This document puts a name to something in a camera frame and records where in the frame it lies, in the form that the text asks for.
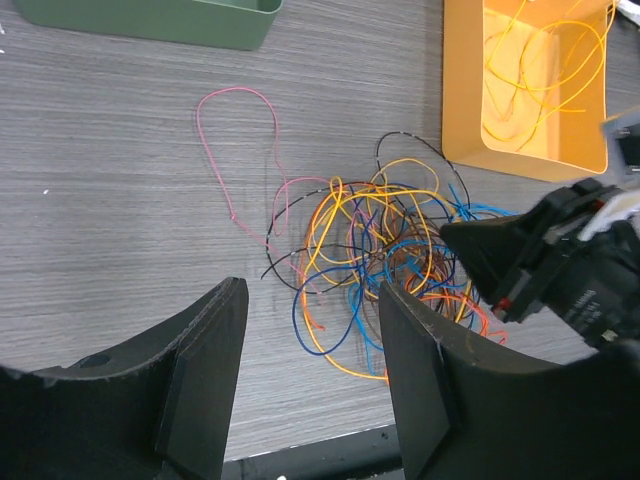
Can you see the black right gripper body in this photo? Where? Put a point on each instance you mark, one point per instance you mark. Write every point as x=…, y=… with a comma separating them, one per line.
x=577, y=254

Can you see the yellow plastic bin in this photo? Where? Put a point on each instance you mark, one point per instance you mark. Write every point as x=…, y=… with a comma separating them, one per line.
x=524, y=86

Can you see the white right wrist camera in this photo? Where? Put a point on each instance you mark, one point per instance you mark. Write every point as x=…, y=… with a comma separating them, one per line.
x=621, y=133

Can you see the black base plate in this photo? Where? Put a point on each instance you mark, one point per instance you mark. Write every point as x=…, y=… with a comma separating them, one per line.
x=368, y=454

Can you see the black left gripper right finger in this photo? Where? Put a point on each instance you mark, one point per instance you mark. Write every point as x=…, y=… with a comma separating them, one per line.
x=466, y=407

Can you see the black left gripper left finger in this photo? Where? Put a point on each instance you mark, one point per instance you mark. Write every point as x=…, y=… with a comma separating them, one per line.
x=156, y=406

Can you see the green plastic bin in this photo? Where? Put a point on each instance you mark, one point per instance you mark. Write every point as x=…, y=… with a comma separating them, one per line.
x=237, y=25

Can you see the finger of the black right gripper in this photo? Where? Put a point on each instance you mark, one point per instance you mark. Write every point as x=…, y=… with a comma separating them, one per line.
x=491, y=249

